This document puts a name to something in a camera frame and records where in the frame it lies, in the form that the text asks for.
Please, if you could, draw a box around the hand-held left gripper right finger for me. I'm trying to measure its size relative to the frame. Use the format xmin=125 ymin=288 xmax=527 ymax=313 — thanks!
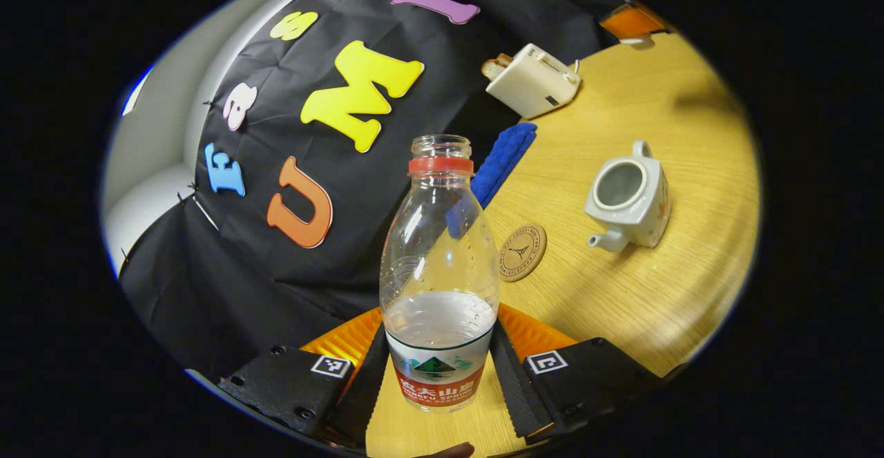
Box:
xmin=489 ymin=303 xmax=667 ymax=443

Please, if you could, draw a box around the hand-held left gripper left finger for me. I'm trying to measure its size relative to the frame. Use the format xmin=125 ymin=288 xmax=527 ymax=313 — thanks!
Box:
xmin=216 ymin=307 xmax=391 ymax=446

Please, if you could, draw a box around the round brown coaster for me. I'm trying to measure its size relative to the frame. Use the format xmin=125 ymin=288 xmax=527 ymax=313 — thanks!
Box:
xmin=498 ymin=223 xmax=548 ymax=283

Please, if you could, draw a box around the clear plastic water bottle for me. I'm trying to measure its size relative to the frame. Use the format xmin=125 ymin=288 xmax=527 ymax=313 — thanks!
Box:
xmin=378 ymin=134 xmax=501 ymax=414

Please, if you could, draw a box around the white ceramic teacup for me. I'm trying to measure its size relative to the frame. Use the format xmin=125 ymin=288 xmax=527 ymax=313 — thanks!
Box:
xmin=584 ymin=140 xmax=672 ymax=254

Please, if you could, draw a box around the white toaster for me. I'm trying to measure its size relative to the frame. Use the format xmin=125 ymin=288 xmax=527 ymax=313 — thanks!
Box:
xmin=485 ymin=44 xmax=582 ymax=120

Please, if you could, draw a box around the black backdrop cloth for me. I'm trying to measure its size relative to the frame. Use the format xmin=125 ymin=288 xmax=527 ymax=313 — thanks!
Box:
xmin=117 ymin=0 xmax=622 ymax=383

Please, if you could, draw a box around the blue folded towel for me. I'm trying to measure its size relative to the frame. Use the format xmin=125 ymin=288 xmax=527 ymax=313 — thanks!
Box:
xmin=470 ymin=122 xmax=538 ymax=210

